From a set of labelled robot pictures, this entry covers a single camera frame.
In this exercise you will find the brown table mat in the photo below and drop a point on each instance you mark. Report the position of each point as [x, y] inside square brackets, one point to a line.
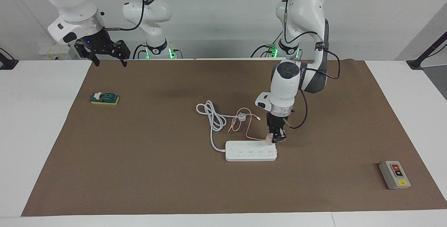
[139, 185]

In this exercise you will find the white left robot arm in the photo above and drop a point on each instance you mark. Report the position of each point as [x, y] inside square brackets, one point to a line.
[286, 87]

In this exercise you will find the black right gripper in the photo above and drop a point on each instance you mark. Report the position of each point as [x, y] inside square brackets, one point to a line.
[99, 43]

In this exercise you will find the white background box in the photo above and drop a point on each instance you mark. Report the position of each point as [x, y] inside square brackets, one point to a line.
[52, 53]

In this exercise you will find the green knife switch block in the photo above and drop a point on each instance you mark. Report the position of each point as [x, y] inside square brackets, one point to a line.
[104, 98]

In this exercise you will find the pink charger plug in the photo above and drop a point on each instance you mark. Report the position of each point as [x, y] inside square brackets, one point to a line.
[269, 139]

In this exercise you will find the grey on-off switch box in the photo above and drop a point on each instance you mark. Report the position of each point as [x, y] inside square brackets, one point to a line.
[395, 175]

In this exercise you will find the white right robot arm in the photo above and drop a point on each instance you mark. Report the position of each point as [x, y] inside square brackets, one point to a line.
[70, 0]

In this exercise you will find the black table clamp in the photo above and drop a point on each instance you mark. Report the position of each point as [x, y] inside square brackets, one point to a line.
[7, 64]

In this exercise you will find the white power strip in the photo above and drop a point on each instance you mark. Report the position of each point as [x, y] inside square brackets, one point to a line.
[249, 153]

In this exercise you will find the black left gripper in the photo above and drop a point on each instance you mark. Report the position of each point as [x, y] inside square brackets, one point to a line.
[276, 123]

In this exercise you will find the black camera stand clamp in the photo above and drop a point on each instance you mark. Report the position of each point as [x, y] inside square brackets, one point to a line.
[415, 64]

